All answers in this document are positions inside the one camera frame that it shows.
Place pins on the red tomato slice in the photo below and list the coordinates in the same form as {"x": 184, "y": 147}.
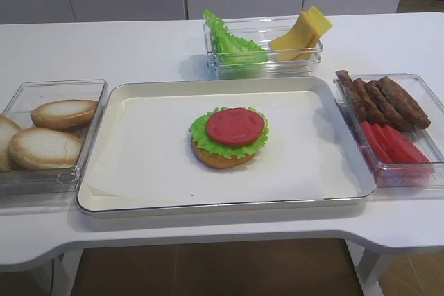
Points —
{"x": 386, "y": 137}
{"x": 377, "y": 148}
{"x": 411, "y": 148}

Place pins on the upper toasted bun half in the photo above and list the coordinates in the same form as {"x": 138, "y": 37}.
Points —
{"x": 64, "y": 114}

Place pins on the white table leg left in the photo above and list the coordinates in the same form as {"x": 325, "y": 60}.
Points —
{"x": 64, "y": 270}

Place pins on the right red tomato slice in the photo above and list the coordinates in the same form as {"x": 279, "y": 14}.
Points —
{"x": 411, "y": 148}

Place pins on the middle red tomato slice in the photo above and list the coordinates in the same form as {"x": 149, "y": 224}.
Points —
{"x": 386, "y": 137}

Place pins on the left edge bun half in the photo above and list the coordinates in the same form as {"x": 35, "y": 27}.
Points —
{"x": 8, "y": 129}

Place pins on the white parchment paper sheet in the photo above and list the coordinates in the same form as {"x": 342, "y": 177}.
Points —
{"x": 147, "y": 153}

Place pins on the rear yellow cheese slice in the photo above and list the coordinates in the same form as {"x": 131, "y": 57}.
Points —
{"x": 320, "y": 22}

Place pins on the left red tomato slice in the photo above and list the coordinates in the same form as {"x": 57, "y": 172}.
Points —
{"x": 377, "y": 148}

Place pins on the lettuce leaf on burger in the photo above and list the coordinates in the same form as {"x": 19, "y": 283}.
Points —
{"x": 200, "y": 136}

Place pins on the bottom bun on tray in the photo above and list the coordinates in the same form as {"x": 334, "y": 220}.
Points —
{"x": 218, "y": 161}

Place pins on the white table leg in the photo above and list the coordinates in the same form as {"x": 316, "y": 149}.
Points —
{"x": 64, "y": 270}
{"x": 369, "y": 266}

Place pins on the tomato slice on burger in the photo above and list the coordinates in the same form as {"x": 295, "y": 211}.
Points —
{"x": 235, "y": 126}

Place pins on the clear lettuce cheese container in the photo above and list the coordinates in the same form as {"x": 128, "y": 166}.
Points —
{"x": 264, "y": 63}

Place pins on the front toasted bun half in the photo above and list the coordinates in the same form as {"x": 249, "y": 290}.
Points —
{"x": 41, "y": 148}

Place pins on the yellow cheese slice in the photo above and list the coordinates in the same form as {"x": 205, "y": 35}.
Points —
{"x": 294, "y": 44}
{"x": 320, "y": 22}

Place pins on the front yellow cheese slice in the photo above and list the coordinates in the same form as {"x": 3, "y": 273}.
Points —
{"x": 294, "y": 44}

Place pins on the green lettuce leaves stack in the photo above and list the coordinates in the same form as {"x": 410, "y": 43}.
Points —
{"x": 231, "y": 49}

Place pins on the clear left bun container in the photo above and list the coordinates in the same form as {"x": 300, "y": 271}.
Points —
{"x": 31, "y": 95}

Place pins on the white metal baking tray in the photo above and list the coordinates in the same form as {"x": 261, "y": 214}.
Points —
{"x": 356, "y": 182}

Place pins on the clear patty tomato container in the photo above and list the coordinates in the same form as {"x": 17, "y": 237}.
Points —
{"x": 429, "y": 140}

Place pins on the brown meat patty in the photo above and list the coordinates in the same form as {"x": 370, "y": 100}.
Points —
{"x": 394, "y": 118}
{"x": 352, "y": 94}
{"x": 373, "y": 113}
{"x": 403, "y": 102}

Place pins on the toasted bun half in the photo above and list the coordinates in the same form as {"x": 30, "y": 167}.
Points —
{"x": 41, "y": 148}
{"x": 64, "y": 114}

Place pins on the white table leg right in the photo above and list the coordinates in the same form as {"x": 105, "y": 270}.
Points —
{"x": 369, "y": 266}

